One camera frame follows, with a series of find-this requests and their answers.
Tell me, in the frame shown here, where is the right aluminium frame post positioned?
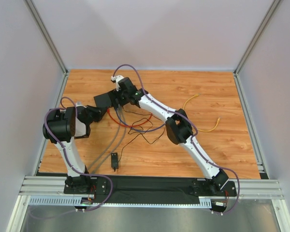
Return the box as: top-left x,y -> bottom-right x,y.
233,0 -> 283,76

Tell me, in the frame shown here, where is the left aluminium frame post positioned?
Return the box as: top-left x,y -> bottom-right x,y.
24,0 -> 68,74

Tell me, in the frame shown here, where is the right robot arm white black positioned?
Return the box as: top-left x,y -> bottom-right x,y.
111,75 -> 229,191

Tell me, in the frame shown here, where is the yellow ethernet cable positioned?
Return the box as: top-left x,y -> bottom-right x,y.
183,93 -> 222,132

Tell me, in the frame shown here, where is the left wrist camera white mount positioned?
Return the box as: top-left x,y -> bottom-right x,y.
75,101 -> 86,108

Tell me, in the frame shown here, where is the black network switch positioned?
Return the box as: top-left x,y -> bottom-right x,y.
94,93 -> 112,108

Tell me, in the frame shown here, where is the aluminium frame post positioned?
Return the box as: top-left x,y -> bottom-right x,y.
24,0 -> 68,74
233,0 -> 283,76

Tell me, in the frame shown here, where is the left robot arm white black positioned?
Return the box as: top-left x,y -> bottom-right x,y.
43,105 -> 107,194

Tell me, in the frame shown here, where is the blue ethernet cable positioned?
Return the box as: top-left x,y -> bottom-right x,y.
115,107 -> 166,133

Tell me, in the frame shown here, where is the grey ethernet cable right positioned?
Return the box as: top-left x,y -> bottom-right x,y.
89,108 -> 127,174

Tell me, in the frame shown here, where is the black power adapter with cord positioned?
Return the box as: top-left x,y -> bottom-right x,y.
110,106 -> 166,173

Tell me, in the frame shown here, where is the grey ethernet cable left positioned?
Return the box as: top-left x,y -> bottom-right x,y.
86,108 -> 121,170

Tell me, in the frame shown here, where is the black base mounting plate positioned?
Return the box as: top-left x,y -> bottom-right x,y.
63,175 -> 238,204

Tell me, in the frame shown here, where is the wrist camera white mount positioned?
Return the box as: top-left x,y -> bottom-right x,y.
111,75 -> 124,91
75,101 -> 86,108

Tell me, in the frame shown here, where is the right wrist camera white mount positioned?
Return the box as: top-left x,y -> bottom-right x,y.
111,75 -> 124,91

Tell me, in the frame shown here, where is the grey ethernet cable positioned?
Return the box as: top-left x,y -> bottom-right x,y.
86,108 -> 121,170
89,108 -> 127,174

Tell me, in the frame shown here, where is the aluminium front rail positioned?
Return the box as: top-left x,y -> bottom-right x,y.
19,176 -> 284,200

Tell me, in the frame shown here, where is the red ethernet cable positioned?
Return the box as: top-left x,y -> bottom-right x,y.
107,108 -> 152,128

